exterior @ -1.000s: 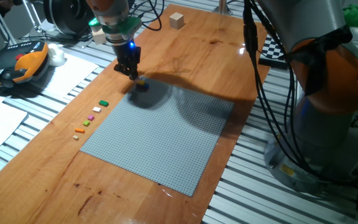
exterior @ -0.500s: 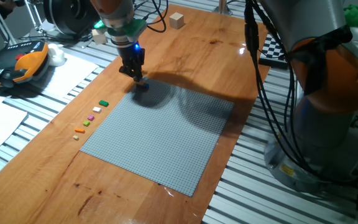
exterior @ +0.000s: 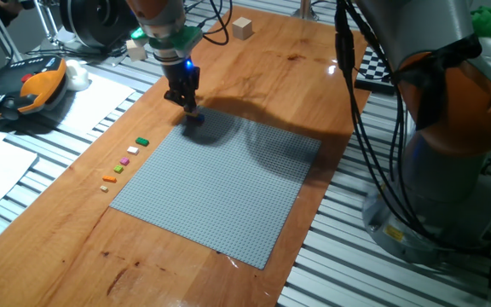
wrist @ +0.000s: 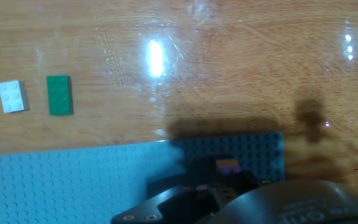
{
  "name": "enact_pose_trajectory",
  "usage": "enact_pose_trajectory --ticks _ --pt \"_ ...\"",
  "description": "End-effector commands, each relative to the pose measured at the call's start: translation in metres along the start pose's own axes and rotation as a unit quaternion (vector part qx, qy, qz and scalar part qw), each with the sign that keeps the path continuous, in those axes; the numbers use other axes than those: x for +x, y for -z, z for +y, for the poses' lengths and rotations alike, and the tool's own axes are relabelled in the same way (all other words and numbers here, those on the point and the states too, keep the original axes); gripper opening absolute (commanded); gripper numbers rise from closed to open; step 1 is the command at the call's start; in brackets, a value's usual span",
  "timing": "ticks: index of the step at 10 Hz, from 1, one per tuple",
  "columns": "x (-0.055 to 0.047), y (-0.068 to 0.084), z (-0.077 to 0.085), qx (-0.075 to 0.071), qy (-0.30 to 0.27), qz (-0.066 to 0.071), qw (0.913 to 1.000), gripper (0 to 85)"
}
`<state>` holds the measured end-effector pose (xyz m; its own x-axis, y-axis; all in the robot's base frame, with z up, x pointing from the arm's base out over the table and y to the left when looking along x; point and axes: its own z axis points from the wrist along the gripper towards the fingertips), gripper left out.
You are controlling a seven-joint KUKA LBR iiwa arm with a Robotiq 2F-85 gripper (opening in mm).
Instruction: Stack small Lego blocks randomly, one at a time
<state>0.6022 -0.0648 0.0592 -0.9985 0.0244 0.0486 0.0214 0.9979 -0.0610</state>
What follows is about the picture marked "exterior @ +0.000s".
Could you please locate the small magenta Lego brick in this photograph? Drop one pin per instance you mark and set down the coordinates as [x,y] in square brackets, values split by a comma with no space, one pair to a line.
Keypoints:
[124,161]

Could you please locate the thin orange Lego brick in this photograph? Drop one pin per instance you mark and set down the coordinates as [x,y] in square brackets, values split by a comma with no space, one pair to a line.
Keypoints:
[109,179]

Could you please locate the small lime Lego brick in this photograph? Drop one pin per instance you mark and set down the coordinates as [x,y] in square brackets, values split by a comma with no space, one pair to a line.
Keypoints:
[118,169]

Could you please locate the white rounded plastic object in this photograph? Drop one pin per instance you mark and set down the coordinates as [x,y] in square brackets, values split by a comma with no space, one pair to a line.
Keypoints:
[77,77]

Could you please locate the person hand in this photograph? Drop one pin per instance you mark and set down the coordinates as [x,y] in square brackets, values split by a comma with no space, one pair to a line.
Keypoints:
[13,5]

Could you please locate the black round spool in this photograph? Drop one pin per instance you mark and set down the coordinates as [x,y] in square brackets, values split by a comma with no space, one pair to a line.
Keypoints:
[94,21]

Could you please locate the green printed camera mount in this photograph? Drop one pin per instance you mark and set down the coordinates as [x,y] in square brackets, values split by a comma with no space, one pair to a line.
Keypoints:
[188,40]

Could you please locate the thin metal rod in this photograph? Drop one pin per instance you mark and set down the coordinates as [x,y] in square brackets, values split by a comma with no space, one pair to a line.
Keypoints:
[45,19]

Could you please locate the white Lego brick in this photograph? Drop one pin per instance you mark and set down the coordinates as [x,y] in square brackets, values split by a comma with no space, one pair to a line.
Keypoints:
[133,150]

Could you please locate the metal frame post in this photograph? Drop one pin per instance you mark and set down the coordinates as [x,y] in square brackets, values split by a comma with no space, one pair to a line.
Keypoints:
[305,9]

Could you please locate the blue long Lego brick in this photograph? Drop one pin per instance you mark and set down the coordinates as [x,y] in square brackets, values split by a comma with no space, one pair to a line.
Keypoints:
[198,120]

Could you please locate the plain wooden cube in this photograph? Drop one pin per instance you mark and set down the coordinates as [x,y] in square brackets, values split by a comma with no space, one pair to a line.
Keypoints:
[135,51]
[242,28]

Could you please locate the dark green Lego brick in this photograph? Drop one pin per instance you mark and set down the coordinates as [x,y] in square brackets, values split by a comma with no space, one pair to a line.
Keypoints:
[142,141]

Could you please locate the black white checkerboard plate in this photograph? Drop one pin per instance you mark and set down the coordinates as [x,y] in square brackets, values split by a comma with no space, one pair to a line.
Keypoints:
[373,70]

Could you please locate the grey Lego baseplate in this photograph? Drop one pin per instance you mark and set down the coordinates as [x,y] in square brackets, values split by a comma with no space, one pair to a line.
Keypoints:
[228,192]

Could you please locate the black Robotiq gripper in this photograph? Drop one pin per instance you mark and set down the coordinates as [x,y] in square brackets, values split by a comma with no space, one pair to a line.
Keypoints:
[181,79]

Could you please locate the orange black teach pendant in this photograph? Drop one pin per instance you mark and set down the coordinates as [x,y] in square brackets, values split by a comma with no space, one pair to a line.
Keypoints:
[28,87]

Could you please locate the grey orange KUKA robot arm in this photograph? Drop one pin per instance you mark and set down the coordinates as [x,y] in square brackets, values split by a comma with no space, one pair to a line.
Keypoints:
[441,192]

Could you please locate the large wooden board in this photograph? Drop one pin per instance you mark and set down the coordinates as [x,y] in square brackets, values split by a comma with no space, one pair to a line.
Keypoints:
[79,256]

